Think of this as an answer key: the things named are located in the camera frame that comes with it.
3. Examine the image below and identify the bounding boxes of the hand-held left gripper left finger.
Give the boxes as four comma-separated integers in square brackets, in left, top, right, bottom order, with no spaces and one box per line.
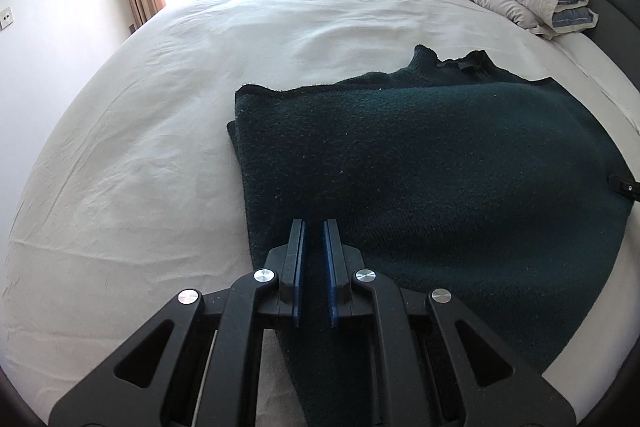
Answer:
[48,219,307,427]

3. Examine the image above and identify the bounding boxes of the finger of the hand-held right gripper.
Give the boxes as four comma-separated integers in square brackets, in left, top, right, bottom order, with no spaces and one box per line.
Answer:
[609,174,640,208]

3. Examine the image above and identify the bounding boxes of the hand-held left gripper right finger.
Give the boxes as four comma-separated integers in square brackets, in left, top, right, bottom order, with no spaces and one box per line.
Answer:
[322,219,581,427]

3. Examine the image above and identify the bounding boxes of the dark green knit sweater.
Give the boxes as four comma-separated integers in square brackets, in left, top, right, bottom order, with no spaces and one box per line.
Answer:
[226,44,638,427]

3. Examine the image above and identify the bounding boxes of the dark green headboard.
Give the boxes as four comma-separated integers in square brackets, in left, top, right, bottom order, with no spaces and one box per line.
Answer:
[524,0,640,130]

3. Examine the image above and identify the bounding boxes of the white bed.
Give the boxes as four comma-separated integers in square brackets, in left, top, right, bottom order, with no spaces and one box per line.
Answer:
[0,0,640,427]

